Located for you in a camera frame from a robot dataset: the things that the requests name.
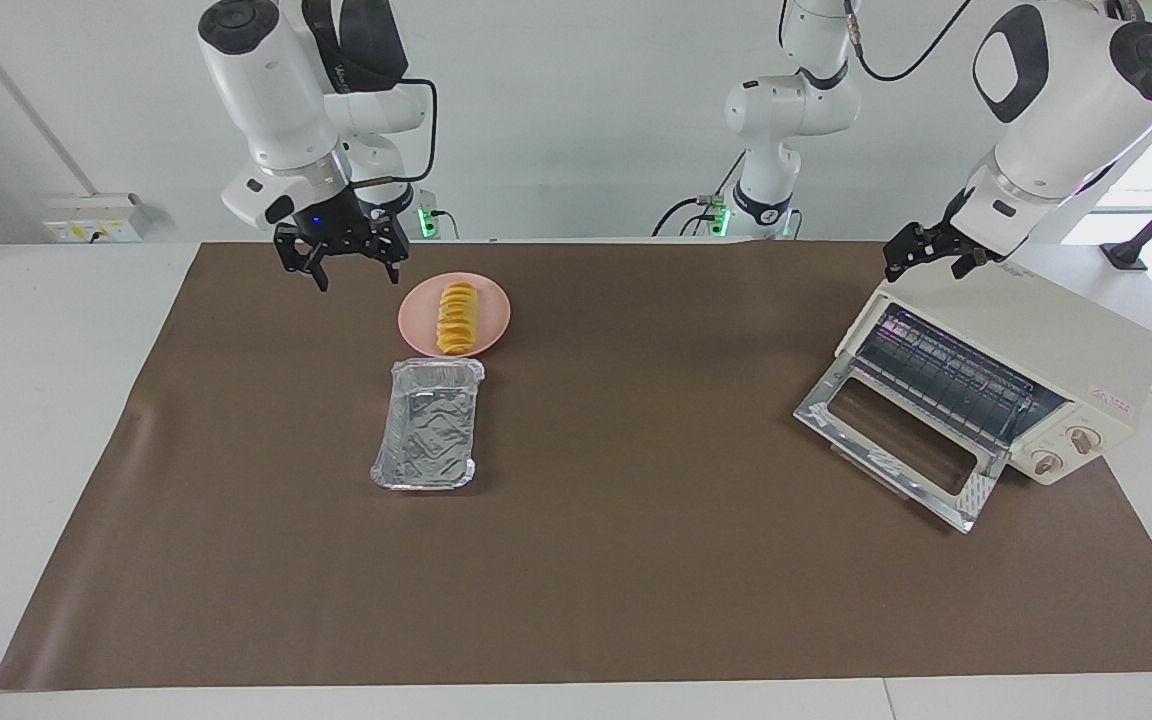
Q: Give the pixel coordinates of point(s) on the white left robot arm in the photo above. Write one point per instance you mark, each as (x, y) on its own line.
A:
(1066, 110)

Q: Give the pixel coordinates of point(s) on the pink round plate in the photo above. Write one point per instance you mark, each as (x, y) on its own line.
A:
(416, 320)

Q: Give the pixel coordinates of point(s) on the white wall socket box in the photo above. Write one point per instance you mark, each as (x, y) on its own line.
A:
(86, 218)

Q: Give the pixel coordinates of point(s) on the brown table mat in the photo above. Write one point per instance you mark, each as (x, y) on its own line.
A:
(636, 560)

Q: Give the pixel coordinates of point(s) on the chrome glass oven door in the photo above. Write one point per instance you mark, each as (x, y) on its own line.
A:
(836, 400)

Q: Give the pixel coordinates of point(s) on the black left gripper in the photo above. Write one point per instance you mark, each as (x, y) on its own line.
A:
(936, 240)

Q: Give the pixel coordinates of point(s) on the beige oven knob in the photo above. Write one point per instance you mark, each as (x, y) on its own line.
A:
(1084, 438)
(1047, 463)

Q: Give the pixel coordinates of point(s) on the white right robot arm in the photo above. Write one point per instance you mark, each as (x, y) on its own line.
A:
(276, 90)

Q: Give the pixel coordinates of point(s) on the aluminium foil baking tray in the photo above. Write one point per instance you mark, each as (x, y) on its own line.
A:
(426, 430)

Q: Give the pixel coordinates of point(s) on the white toaster oven body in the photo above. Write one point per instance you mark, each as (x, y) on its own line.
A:
(1036, 320)

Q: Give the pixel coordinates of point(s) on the sliced golden bread loaf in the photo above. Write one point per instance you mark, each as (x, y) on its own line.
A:
(458, 320)

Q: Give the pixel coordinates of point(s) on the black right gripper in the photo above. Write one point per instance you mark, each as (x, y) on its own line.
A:
(341, 235)

